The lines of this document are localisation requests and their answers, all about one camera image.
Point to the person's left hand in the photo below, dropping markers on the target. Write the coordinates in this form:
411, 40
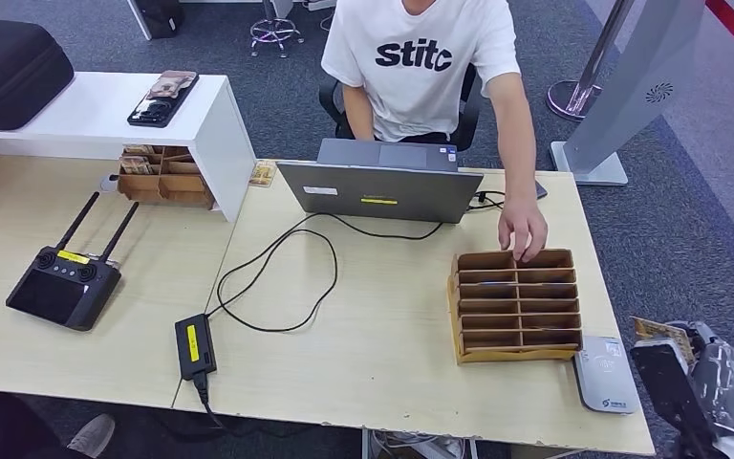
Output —
522, 225

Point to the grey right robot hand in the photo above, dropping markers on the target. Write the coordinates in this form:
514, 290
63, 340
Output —
725, 380

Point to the tan patterned ID card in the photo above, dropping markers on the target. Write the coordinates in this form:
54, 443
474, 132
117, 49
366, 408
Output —
661, 332

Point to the person's right forearm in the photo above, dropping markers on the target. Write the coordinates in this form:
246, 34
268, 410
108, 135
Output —
359, 114

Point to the person's left forearm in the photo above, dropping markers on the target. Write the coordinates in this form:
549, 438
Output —
512, 139

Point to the large wooden card organizer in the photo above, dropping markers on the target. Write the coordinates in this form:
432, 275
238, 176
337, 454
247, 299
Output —
516, 310

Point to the white card reader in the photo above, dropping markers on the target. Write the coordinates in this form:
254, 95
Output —
604, 377

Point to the person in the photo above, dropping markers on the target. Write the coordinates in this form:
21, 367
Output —
417, 69

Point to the patterned card on desk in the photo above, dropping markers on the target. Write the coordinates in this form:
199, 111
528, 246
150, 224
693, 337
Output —
263, 173

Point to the person's shoe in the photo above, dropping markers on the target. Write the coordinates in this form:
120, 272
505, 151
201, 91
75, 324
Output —
91, 436

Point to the person's leg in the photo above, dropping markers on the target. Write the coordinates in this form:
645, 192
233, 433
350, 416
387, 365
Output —
6, 427

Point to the small black hard drive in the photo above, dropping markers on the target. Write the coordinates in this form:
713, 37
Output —
541, 190

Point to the black office chair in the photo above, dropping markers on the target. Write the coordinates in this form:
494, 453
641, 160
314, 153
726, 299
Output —
468, 120

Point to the grey laptop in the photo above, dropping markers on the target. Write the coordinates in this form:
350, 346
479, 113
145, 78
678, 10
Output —
379, 190

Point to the chrome stool base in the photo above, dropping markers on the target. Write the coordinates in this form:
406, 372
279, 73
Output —
275, 28

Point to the black power adapter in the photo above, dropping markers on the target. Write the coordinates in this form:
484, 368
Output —
195, 345

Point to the small wooden organizer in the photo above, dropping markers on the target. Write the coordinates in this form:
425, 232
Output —
171, 184

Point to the black smartphone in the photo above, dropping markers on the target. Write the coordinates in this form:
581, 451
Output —
161, 101

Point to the black computer tower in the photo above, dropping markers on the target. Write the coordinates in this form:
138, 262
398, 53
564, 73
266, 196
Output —
158, 18

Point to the white desk shelf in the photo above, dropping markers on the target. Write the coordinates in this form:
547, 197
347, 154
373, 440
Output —
88, 120

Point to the black remote controller with antennas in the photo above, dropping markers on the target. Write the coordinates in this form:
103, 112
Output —
57, 291

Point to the black carry case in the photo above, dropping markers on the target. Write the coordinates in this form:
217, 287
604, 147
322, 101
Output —
6, 69

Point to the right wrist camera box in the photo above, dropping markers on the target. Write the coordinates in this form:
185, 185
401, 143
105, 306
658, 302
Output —
668, 380

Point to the chrome stanchion post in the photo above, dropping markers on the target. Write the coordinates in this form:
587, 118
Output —
569, 98

